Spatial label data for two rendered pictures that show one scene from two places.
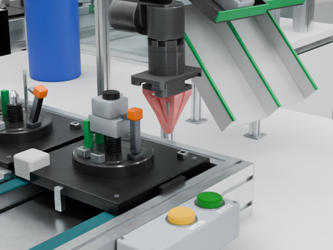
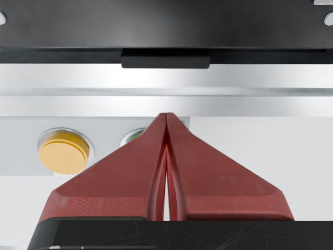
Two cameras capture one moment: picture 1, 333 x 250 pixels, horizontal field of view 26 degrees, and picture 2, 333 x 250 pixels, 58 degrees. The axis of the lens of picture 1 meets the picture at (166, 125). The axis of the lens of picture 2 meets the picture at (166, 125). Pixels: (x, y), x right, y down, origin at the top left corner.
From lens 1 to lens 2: 116 cm
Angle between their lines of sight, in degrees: 95
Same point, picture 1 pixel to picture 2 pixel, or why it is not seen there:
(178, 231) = (34, 165)
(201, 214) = not seen: hidden behind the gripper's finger
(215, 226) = not seen: hidden behind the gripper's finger
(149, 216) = (27, 106)
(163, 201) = (96, 86)
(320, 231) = (307, 150)
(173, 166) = (247, 9)
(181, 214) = (57, 162)
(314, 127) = not seen: outside the picture
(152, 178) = (142, 19)
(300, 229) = (304, 131)
